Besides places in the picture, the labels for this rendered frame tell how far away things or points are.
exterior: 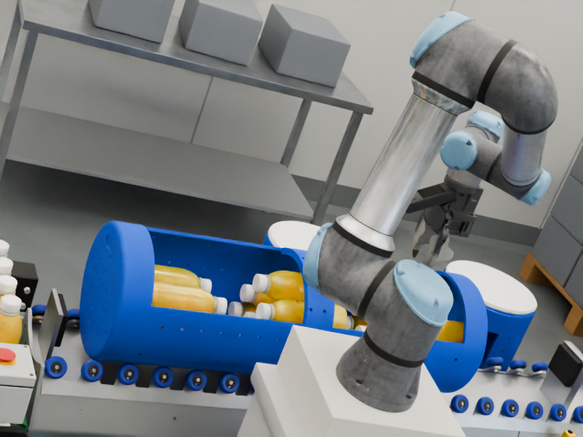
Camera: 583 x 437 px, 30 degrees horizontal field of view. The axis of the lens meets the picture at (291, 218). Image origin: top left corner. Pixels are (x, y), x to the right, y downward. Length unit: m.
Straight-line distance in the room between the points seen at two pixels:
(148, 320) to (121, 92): 3.57
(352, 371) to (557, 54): 4.61
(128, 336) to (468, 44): 0.86
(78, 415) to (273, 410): 0.47
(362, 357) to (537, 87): 0.54
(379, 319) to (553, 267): 4.34
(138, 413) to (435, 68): 0.96
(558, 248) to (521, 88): 4.37
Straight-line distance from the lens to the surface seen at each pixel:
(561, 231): 6.13
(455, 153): 2.15
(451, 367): 2.47
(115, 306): 2.11
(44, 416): 2.22
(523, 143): 1.93
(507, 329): 3.06
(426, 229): 2.37
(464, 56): 1.79
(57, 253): 4.69
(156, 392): 2.27
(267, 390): 1.97
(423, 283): 1.83
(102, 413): 2.25
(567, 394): 2.86
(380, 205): 1.83
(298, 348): 1.97
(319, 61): 4.95
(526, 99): 1.79
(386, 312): 1.82
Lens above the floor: 2.16
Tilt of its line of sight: 22 degrees down
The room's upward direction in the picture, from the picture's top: 21 degrees clockwise
